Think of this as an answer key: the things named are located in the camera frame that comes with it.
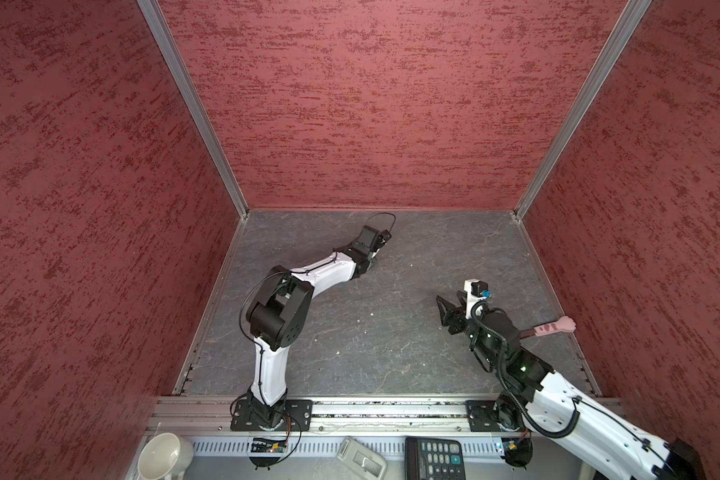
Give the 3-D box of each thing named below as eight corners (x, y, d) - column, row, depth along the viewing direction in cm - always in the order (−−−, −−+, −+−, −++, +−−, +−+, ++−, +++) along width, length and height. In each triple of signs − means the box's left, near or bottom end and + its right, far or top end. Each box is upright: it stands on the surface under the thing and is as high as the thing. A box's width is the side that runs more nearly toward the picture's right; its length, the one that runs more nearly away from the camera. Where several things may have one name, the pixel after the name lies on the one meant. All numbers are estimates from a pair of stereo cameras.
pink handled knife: (521, 338, 90) (525, 334, 87) (515, 327, 92) (519, 323, 89) (571, 330, 91) (577, 326, 89) (565, 319, 94) (570, 315, 91)
